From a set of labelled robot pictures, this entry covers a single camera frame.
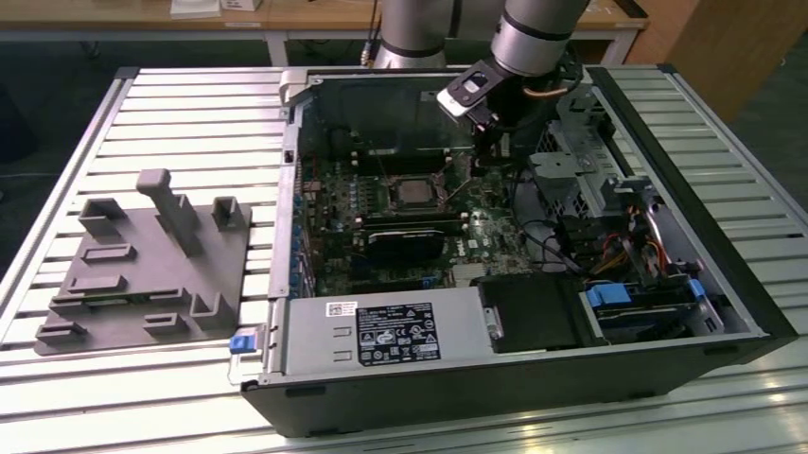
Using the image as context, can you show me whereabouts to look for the black RAM slots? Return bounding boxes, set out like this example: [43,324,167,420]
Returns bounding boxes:
[353,146,448,174]

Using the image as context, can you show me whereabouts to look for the wooden desk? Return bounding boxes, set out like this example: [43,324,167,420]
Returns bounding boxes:
[0,0,651,66]

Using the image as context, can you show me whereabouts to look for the silver power supply unit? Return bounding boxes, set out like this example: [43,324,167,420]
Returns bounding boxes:
[277,286,500,375]

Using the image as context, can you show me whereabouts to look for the blue case latch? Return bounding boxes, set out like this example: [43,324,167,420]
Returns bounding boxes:
[230,333,265,355]

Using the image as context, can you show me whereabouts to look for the hard disk in blue carrier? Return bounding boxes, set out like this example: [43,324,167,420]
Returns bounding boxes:
[584,279,703,342]

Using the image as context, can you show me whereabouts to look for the silver case handle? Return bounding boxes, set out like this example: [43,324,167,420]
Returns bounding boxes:
[277,70,312,103]

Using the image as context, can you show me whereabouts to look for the orange and yellow wire bundle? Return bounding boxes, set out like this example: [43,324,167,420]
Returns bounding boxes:
[592,231,672,276]

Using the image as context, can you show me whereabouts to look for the silver CPU chip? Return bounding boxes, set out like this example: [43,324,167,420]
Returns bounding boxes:
[396,179,438,205]

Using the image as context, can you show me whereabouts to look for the black open PC case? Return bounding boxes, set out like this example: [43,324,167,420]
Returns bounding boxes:
[239,64,798,439]

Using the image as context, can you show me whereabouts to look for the green motherboard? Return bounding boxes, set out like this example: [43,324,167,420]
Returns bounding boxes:
[296,150,544,299]

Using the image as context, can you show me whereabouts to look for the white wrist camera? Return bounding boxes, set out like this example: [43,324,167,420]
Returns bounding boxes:
[436,61,507,118]

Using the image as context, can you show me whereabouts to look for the black CPU socket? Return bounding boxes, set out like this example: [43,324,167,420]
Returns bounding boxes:
[385,173,453,213]

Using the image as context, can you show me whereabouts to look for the black drive bay cover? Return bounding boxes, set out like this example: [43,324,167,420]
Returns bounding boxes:
[473,273,608,355]

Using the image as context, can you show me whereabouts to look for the wooden cabinet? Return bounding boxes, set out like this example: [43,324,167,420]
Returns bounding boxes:
[631,0,808,123]

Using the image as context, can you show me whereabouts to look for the silver metal drive cage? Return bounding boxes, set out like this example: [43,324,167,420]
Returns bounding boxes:
[527,84,664,219]

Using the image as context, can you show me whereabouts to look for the metal CPU socket cover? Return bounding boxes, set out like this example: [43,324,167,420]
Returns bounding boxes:
[441,150,485,191]

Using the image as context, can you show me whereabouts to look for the small silver heatsink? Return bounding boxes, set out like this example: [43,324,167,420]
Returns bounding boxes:
[455,264,489,286]

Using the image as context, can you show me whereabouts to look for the grey parts rack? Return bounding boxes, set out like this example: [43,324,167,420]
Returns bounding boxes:
[35,168,254,356]

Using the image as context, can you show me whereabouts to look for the black cable bundle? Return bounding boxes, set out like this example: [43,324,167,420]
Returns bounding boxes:
[512,169,589,276]

